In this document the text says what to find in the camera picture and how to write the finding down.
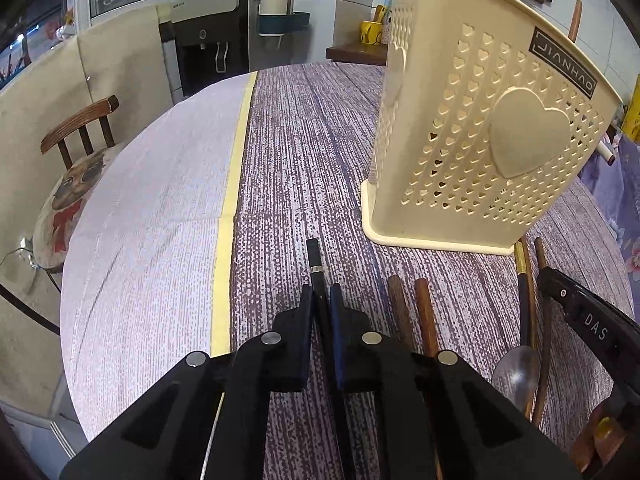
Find brown wooden chopstick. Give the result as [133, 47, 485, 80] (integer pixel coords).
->
[387, 274, 414, 351]
[413, 277, 445, 480]
[568, 0, 584, 42]
[530, 236, 554, 428]

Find black chopstick gold band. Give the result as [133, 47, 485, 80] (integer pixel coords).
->
[306, 238, 356, 479]

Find right hand yellow nails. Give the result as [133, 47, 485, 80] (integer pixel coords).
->
[570, 401, 627, 474]

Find purple floral cloth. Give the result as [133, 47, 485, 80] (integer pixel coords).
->
[579, 132, 640, 320]

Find white pot with glass lid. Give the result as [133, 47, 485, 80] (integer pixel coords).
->
[596, 141, 616, 166]

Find yellow roll package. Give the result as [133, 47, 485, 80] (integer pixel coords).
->
[620, 76, 640, 144]

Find cat print chair cushion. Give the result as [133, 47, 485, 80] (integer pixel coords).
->
[32, 143, 125, 272]

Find cream plastic utensil holder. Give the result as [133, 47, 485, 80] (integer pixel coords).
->
[361, 0, 620, 255]

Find wooden chair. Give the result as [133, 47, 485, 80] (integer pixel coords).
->
[40, 94, 119, 169]

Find dark wooden counter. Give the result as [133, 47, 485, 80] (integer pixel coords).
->
[326, 44, 387, 66]

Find grey water dispenser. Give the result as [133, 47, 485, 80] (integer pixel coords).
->
[157, 0, 259, 102]

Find yellow mug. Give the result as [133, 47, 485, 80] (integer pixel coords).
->
[359, 21, 384, 46]

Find beige wall padding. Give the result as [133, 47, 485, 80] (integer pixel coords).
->
[0, 1, 174, 416]

